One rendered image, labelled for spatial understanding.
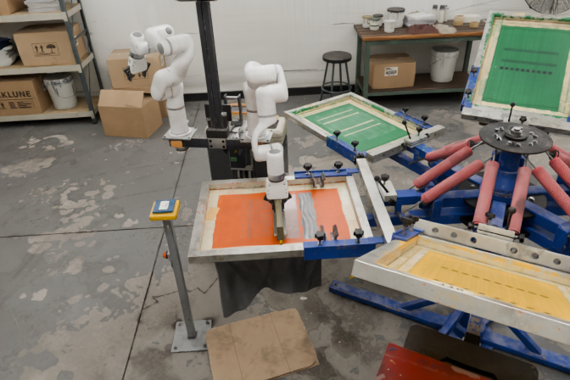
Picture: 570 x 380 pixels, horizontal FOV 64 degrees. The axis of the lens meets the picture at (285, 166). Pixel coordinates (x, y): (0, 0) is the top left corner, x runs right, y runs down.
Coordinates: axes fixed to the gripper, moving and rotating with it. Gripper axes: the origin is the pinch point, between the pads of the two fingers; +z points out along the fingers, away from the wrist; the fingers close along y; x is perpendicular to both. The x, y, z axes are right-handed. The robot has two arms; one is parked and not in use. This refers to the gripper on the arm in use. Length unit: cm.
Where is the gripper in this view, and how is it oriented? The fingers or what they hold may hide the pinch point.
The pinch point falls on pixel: (278, 206)
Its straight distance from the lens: 214.5
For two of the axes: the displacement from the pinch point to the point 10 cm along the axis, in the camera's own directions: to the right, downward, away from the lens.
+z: 0.5, 8.9, 4.5
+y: -10.0, 0.7, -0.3
